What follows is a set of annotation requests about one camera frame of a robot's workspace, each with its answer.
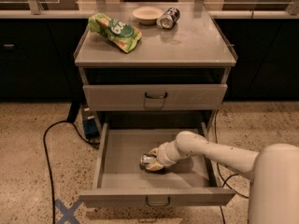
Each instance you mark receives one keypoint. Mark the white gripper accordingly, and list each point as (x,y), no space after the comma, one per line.
(163,157)

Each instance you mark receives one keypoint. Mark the silver blue redbull can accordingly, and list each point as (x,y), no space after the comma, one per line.
(146,161)

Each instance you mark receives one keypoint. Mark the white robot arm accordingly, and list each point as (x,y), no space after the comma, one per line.
(273,173)

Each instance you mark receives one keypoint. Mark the open grey middle drawer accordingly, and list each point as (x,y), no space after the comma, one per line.
(120,181)

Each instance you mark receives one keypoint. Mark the grey upper drawer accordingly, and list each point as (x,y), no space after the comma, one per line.
(154,97)

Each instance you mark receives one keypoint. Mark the grey drawer cabinet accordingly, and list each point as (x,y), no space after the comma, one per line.
(193,52)

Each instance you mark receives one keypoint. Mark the dark soda can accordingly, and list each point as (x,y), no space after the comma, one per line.
(169,18)

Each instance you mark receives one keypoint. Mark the blue power box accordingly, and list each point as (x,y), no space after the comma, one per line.
(88,122)

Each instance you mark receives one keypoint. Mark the blue tape cross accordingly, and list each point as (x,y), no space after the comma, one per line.
(68,213)

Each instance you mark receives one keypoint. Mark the green chip bag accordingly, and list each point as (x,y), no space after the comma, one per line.
(123,35)

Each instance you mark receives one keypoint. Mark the beige bowl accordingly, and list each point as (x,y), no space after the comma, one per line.
(147,15)

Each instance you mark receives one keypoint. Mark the dark counter cabinet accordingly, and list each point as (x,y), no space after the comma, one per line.
(37,65)

